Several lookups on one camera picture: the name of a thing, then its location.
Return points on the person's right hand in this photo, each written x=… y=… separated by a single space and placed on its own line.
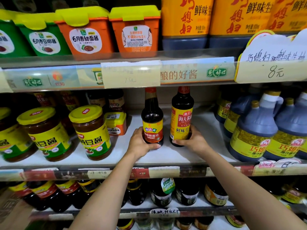
x=196 y=142

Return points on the person's left hand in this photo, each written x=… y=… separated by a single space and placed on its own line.
x=139 y=146

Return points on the yellow label soy sauce bottle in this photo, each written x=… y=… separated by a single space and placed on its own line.
x=44 y=99
x=69 y=100
x=181 y=112

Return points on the red-cap soy sauce bottle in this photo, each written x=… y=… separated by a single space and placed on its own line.
x=152 y=112

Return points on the vinegar bottle red cap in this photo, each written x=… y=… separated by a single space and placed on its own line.
x=116 y=99
x=97 y=98

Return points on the person's right forearm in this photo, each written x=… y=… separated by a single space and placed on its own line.
x=247 y=194

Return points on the person's left forearm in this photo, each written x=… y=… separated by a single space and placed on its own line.
x=105 y=201

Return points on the row of large dark bottles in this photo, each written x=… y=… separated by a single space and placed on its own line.
x=187 y=191

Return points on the row of olive label bottles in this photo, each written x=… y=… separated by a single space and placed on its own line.
x=254 y=131

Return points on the handwritten white price tag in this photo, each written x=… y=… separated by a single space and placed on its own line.
x=164 y=212

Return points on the row of short sauce jars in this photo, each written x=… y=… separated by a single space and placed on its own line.
x=182 y=222

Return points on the small cloud shaped price sign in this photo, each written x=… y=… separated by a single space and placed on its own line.
x=275 y=165

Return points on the large cloud shaped price sign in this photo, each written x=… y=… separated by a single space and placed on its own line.
x=271 y=62

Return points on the large jug orange label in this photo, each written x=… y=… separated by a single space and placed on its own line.
x=187 y=19
x=237 y=19
x=287 y=14

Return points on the green tub yellow lid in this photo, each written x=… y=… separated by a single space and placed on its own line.
x=43 y=38

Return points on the printed brown cardboard box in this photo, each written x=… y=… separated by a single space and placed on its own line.
x=9 y=210

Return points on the orange and green sauce tubs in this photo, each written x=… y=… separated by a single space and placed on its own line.
x=7 y=38

